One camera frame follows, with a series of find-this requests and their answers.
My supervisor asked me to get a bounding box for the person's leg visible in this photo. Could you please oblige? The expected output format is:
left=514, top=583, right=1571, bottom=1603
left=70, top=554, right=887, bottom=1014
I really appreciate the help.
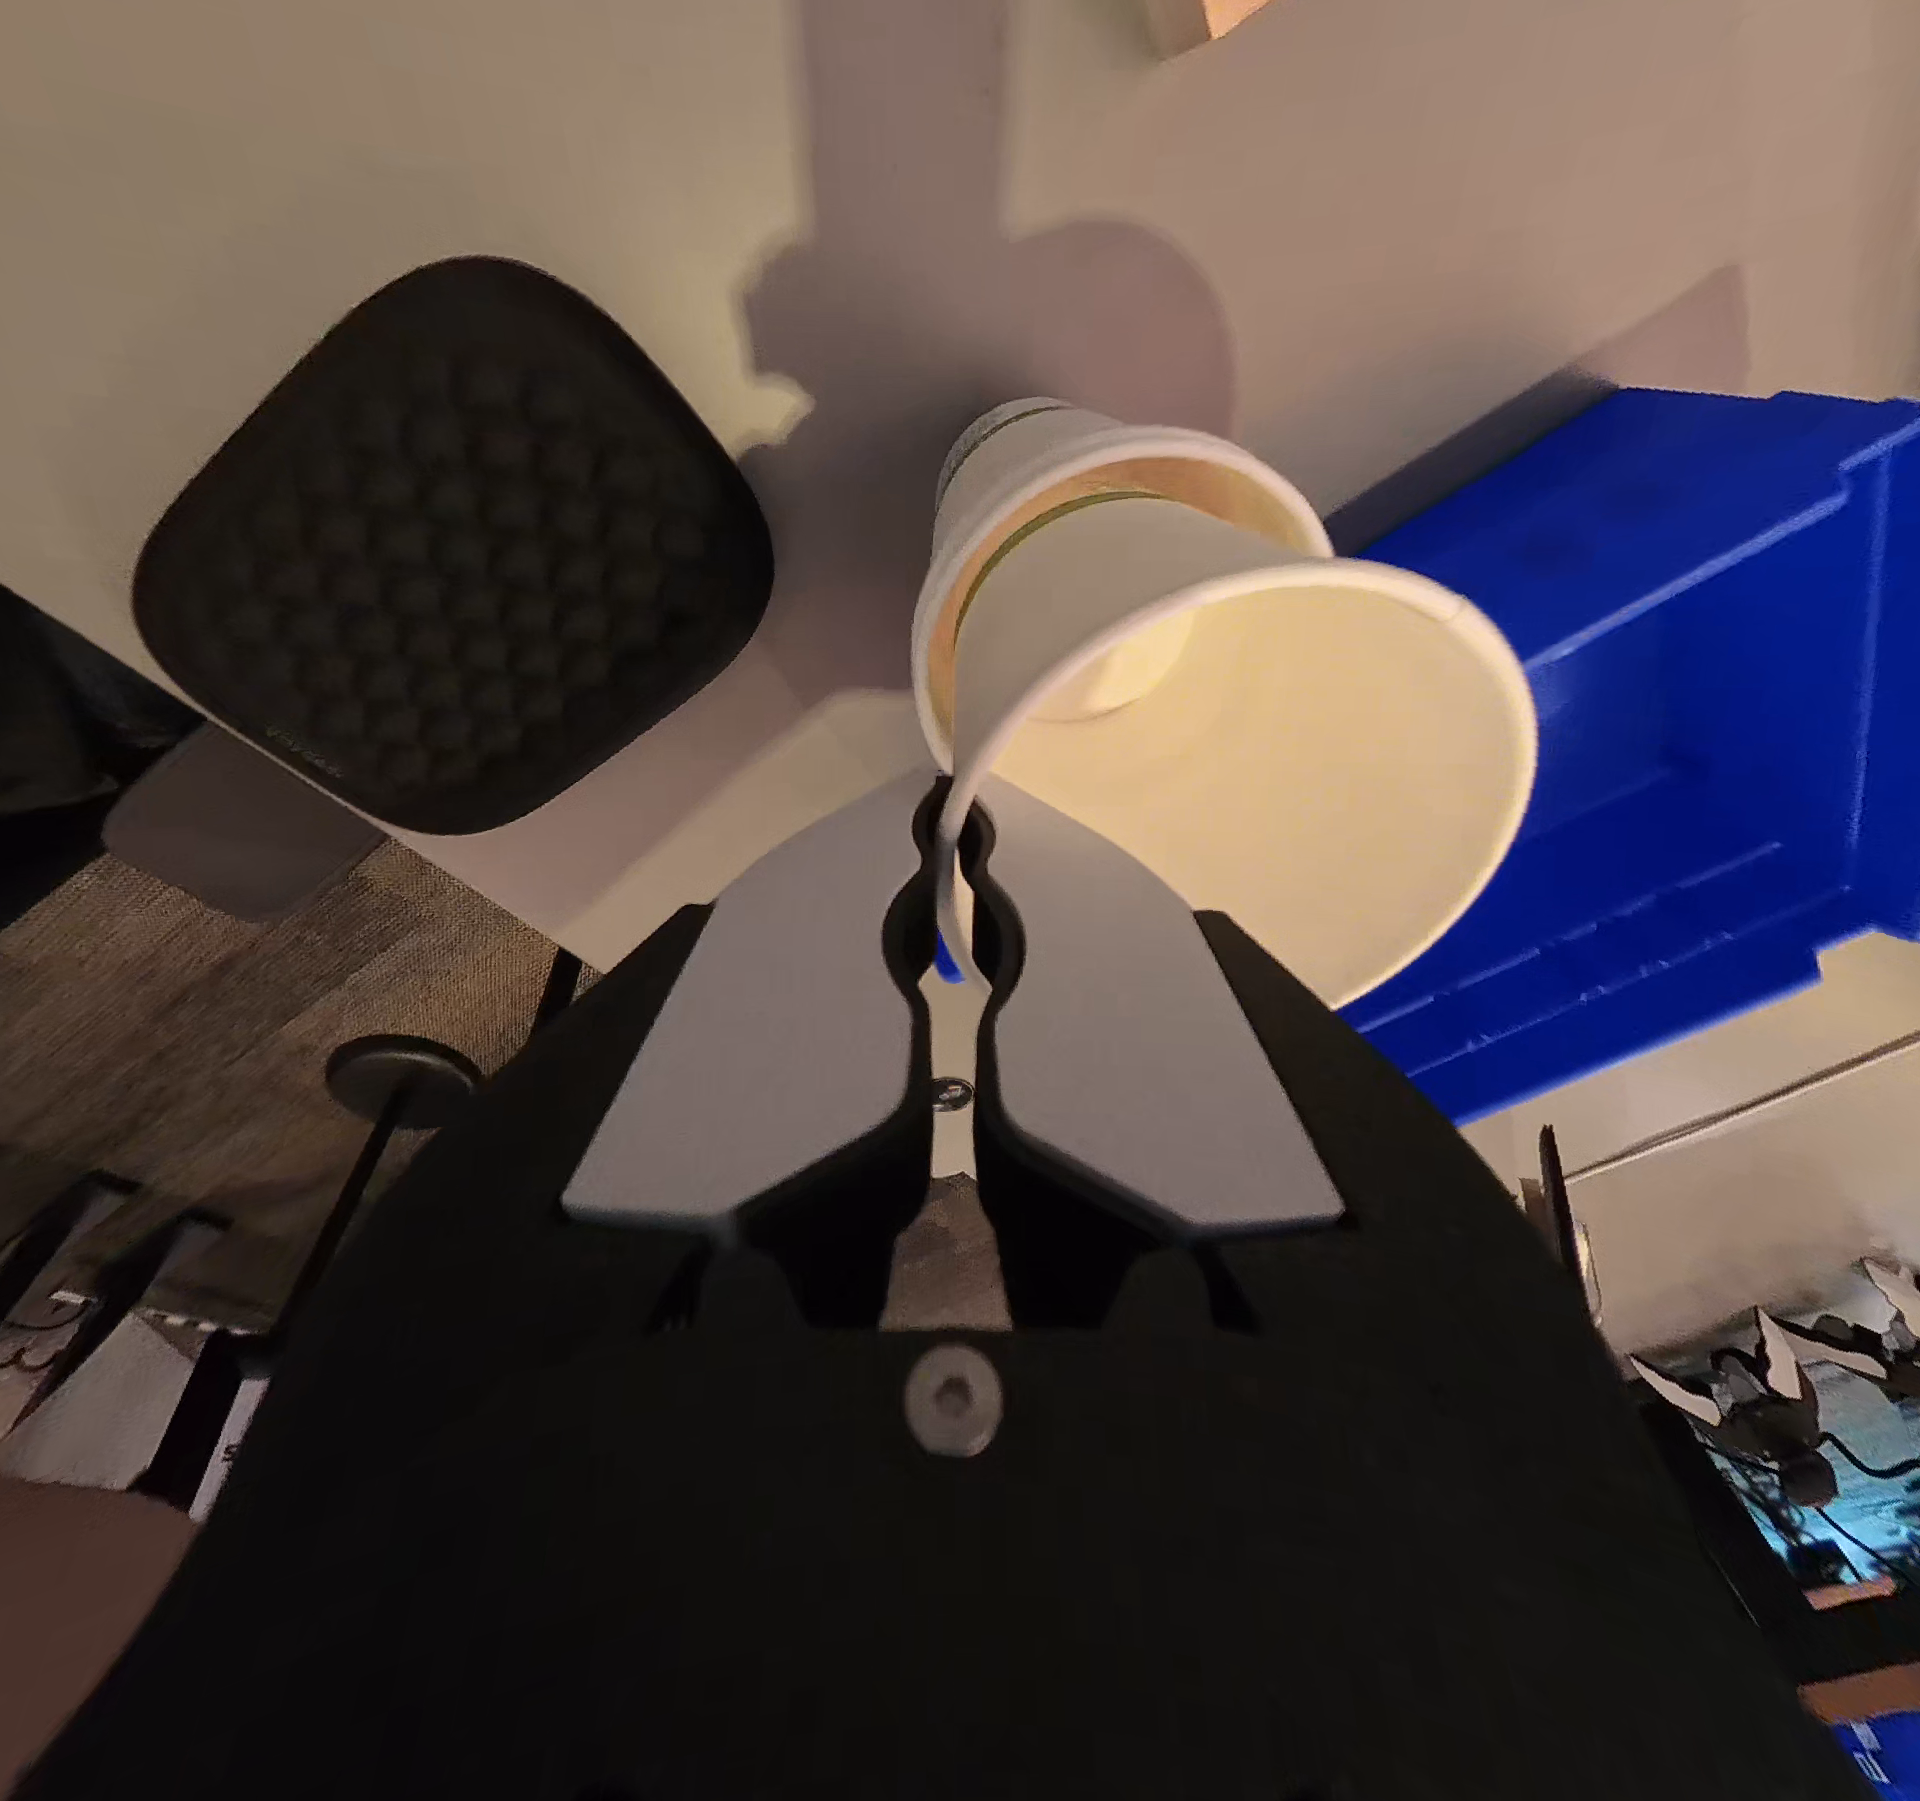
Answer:
left=0, top=1474, right=198, bottom=1748

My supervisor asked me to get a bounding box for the black floor lamp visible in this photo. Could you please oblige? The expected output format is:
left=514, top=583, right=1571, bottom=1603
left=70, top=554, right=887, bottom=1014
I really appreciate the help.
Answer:
left=256, top=1032, right=484, bottom=1384

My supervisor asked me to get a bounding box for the spare hand-held gripper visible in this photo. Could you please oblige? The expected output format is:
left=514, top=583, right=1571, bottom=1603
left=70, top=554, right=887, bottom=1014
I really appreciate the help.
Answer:
left=1821, top=1253, right=1920, bottom=1384
left=1626, top=1306, right=1824, bottom=1509

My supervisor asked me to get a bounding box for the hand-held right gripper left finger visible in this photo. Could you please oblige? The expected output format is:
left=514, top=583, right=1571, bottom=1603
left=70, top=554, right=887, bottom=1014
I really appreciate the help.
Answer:
left=560, top=778, right=953, bottom=1248

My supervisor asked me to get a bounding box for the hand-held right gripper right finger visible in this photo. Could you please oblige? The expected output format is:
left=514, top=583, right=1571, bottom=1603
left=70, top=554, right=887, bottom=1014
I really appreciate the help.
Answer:
left=959, top=796, right=1345, bottom=1245

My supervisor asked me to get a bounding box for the blue plastic bin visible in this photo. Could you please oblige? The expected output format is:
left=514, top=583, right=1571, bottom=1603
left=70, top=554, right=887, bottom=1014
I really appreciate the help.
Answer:
left=1328, top=389, right=1920, bottom=1125

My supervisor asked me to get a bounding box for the black textured wrist pad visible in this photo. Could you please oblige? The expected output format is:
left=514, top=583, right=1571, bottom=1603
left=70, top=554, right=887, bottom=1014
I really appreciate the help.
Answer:
left=131, top=255, right=776, bottom=837

